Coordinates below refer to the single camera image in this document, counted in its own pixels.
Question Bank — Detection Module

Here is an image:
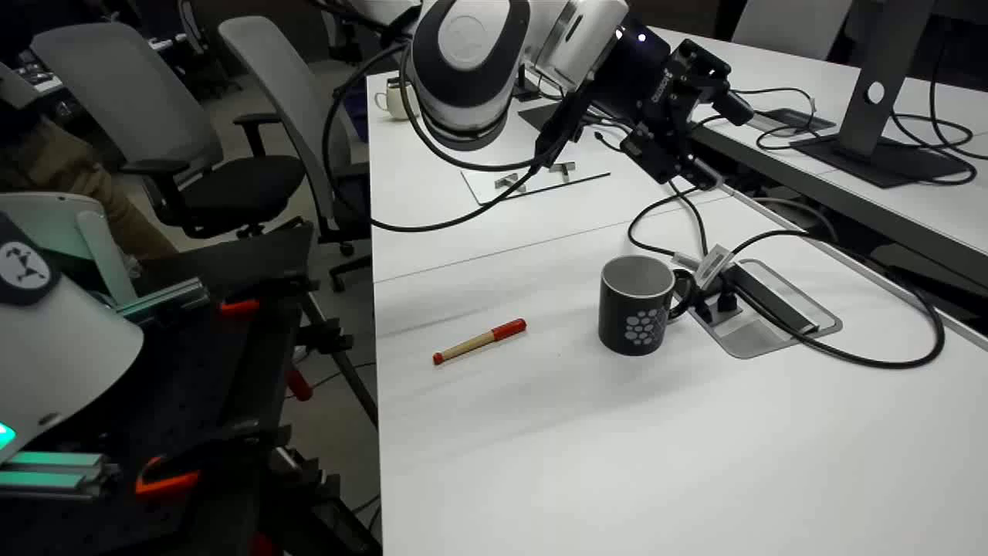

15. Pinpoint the small white mug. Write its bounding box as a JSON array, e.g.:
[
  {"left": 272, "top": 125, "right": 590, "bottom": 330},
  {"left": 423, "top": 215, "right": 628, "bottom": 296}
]
[{"left": 371, "top": 74, "right": 416, "bottom": 125}]

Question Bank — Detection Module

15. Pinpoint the black desk cable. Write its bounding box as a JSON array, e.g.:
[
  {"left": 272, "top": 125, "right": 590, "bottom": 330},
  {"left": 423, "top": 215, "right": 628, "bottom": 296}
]
[
  {"left": 625, "top": 181, "right": 717, "bottom": 262},
  {"left": 707, "top": 226, "right": 947, "bottom": 371}
]

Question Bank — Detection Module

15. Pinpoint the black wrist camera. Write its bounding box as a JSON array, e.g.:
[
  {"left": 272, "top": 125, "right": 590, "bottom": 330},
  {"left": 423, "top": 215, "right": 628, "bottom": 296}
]
[{"left": 664, "top": 38, "right": 755, "bottom": 129}]

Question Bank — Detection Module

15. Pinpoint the aluminium rail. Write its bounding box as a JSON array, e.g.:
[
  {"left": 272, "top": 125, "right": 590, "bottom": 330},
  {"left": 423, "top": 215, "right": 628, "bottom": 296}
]
[{"left": 0, "top": 448, "right": 112, "bottom": 500}]

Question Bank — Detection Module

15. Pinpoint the grey office chair black seat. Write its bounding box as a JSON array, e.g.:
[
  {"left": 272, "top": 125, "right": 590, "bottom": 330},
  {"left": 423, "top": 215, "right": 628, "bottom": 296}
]
[{"left": 29, "top": 20, "right": 310, "bottom": 241}]

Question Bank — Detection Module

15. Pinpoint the black orange clamp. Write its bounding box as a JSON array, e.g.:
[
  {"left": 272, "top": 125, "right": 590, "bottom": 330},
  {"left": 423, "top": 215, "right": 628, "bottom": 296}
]
[
  {"left": 280, "top": 362, "right": 317, "bottom": 405},
  {"left": 132, "top": 451, "right": 204, "bottom": 504},
  {"left": 213, "top": 296, "right": 265, "bottom": 319}
]

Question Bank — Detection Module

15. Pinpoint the silver monitor stand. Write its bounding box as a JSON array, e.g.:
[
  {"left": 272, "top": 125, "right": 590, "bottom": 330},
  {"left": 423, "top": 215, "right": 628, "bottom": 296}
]
[{"left": 787, "top": 0, "right": 977, "bottom": 193}]

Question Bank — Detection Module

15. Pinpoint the black tripod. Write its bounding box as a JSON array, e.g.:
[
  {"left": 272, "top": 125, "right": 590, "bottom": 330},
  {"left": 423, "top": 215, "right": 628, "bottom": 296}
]
[{"left": 290, "top": 291, "right": 381, "bottom": 427}]

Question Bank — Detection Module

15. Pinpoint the black patterned mug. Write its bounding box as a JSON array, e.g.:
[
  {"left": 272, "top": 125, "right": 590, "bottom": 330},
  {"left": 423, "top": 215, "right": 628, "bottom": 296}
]
[{"left": 597, "top": 254, "right": 694, "bottom": 360}]

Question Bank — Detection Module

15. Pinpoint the light grey chair back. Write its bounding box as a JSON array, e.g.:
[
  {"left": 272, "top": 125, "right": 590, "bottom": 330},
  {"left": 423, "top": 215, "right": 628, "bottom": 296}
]
[{"left": 728, "top": 0, "right": 859, "bottom": 61}]

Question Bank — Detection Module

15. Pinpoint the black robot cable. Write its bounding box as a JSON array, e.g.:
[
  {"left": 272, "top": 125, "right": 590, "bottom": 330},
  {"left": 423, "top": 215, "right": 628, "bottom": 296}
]
[{"left": 320, "top": 41, "right": 597, "bottom": 237}]

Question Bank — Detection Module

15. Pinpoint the black monitor cable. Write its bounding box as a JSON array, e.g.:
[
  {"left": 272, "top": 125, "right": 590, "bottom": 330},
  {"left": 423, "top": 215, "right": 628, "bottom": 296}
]
[{"left": 887, "top": 71, "right": 983, "bottom": 189}]

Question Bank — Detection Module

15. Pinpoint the red capped tan marker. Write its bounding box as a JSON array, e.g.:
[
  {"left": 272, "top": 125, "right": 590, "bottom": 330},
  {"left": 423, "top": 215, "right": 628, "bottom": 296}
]
[{"left": 429, "top": 314, "right": 531, "bottom": 371}]

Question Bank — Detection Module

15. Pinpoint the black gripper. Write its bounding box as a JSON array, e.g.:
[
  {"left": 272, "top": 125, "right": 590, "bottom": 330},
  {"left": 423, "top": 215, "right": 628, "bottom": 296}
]
[{"left": 592, "top": 20, "right": 722, "bottom": 193}]

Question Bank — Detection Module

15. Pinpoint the metal desk outlet box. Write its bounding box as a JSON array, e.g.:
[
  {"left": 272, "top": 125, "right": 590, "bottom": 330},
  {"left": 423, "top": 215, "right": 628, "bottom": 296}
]
[{"left": 684, "top": 257, "right": 847, "bottom": 362}]

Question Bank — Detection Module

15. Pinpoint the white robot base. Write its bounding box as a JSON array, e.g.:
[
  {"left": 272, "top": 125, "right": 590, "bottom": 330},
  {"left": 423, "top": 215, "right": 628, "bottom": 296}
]
[{"left": 0, "top": 189, "right": 147, "bottom": 466}]

